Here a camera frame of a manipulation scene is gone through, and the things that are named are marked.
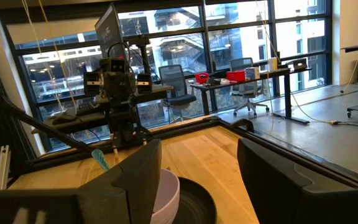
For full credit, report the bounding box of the lavender bowl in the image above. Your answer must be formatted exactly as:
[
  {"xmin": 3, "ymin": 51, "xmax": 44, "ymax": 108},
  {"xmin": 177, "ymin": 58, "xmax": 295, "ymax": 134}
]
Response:
[{"xmin": 150, "ymin": 168, "xmax": 181, "ymax": 224}]

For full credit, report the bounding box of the yellow extension cable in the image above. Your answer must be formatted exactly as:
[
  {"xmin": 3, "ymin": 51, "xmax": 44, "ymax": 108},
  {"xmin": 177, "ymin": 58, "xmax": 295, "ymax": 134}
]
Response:
[{"xmin": 290, "ymin": 55, "xmax": 358, "ymax": 126}]

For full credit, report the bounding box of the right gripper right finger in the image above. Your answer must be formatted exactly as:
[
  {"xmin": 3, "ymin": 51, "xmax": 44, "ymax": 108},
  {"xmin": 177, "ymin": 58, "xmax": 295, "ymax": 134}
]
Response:
[{"xmin": 237, "ymin": 138, "xmax": 354, "ymax": 224}]

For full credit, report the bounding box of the black frame hook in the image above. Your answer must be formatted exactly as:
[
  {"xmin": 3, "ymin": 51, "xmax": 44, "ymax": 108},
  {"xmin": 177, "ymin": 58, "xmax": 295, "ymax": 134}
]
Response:
[{"xmin": 229, "ymin": 118, "xmax": 255, "ymax": 134}]

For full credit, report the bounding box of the large red box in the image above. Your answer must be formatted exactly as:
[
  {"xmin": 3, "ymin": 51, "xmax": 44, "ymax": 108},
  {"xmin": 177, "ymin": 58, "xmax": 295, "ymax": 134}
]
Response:
[{"xmin": 226, "ymin": 70, "xmax": 247, "ymax": 83}]

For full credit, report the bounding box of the black computer mouse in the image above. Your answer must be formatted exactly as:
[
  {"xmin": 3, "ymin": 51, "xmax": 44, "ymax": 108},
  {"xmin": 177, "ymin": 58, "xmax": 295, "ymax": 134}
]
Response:
[{"xmin": 51, "ymin": 113, "xmax": 78, "ymax": 126}]

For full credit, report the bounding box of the grey laptop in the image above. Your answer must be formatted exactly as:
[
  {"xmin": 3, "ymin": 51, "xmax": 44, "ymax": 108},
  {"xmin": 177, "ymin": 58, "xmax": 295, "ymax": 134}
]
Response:
[{"xmin": 291, "ymin": 57, "xmax": 309, "ymax": 71}]

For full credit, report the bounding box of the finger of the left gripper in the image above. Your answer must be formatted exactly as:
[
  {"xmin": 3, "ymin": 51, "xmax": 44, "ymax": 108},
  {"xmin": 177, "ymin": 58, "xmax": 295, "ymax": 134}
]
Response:
[
  {"xmin": 119, "ymin": 75, "xmax": 136, "ymax": 104},
  {"xmin": 103, "ymin": 75, "xmax": 120, "ymax": 106}
]

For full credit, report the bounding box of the grey tilted monitor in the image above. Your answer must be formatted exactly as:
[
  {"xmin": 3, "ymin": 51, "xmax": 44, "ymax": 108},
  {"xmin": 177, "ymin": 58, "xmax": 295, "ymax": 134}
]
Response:
[{"xmin": 94, "ymin": 2, "xmax": 127, "ymax": 60}]

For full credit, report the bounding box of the long black desk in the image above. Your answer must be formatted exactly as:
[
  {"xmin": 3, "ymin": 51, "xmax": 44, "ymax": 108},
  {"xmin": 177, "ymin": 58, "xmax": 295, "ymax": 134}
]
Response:
[{"xmin": 190, "ymin": 67, "xmax": 313, "ymax": 126}]

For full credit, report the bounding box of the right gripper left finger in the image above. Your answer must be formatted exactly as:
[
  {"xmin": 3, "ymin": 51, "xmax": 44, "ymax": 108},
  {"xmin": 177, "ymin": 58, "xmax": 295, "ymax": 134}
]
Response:
[{"xmin": 76, "ymin": 138, "xmax": 162, "ymax": 224}]

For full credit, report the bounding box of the black keyboard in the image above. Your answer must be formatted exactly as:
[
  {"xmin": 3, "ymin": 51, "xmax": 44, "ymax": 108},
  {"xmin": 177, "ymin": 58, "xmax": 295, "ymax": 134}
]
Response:
[{"xmin": 75, "ymin": 100, "xmax": 101, "ymax": 115}]

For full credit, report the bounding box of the grey office chair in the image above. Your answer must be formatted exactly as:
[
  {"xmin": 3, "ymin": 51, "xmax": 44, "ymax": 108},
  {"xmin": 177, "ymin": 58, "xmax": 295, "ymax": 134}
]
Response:
[
  {"xmin": 158, "ymin": 63, "xmax": 198, "ymax": 123},
  {"xmin": 227, "ymin": 57, "xmax": 270, "ymax": 118}
]

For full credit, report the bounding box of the black plate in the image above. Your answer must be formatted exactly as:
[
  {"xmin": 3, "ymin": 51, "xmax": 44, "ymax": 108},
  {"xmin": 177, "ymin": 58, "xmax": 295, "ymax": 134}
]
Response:
[{"xmin": 172, "ymin": 176, "xmax": 218, "ymax": 224}]

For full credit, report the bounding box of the iridescent purple teal spoon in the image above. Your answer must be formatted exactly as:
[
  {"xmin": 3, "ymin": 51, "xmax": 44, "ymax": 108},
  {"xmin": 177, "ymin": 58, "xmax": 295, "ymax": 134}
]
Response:
[{"xmin": 91, "ymin": 148, "xmax": 111, "ymax": 173}]

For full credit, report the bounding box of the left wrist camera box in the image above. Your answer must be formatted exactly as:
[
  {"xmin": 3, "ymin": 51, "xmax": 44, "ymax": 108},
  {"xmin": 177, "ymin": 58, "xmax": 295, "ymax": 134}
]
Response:
[{"xmin": 108, "ymin": 58, "xmax": 127, "ymax": 75}]

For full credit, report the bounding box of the small red box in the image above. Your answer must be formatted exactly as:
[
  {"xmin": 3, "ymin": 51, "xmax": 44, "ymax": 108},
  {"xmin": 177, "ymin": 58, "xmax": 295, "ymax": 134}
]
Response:
[{"xmin": 195, "ymin": 72, "xmax": 210, "ymax": 85}]

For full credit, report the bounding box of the white aluminium bracket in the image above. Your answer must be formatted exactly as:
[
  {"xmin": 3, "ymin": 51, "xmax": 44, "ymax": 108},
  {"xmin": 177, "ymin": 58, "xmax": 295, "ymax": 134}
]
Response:
[{"xmin": 0, "ymin": 144, "xmax": 12, "ymax": 191}]

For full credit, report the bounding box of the grey desk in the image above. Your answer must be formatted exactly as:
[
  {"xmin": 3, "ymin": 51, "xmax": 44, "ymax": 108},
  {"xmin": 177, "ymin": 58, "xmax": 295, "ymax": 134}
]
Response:
[{"xmin": 30, "ymin": 83, "xmax": 174, "ymax": 135}]

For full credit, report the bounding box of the white box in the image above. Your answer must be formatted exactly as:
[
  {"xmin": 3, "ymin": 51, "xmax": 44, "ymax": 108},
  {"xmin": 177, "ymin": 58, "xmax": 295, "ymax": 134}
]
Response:
[{"xmin": 245, "ymin": 66, "xmax": 261, "ymax": 80}]

